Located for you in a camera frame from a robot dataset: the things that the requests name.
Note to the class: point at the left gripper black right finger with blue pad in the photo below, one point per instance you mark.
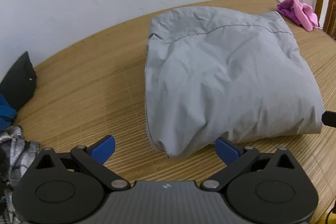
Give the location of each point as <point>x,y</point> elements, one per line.
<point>249,169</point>

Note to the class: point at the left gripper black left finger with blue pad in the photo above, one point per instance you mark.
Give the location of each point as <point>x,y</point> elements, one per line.
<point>82,168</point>

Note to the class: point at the grey and black jacket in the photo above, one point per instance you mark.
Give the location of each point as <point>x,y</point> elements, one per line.
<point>212,72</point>

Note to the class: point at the black white plaid shirt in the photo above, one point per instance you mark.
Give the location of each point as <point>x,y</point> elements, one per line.
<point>17,154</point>

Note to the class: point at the blue garment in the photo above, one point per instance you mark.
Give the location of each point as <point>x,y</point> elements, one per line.
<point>7,114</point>

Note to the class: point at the black right gripper tip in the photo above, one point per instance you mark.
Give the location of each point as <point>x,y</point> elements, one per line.
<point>329,118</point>

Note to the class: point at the black garment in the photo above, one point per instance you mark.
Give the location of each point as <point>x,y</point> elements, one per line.
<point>19,84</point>

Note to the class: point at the pink cloth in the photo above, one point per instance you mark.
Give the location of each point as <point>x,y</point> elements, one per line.
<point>300,13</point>

